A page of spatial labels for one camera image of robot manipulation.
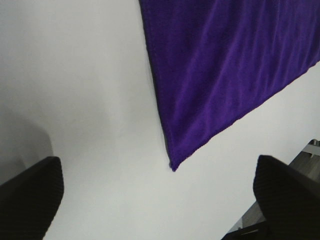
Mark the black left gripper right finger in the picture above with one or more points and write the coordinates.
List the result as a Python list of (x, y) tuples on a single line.
[(289, 201)]

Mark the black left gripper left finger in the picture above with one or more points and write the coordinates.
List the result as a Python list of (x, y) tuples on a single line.
[(30, 200)]

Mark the purple towel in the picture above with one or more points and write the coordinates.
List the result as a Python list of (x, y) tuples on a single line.
[(214, 61)]

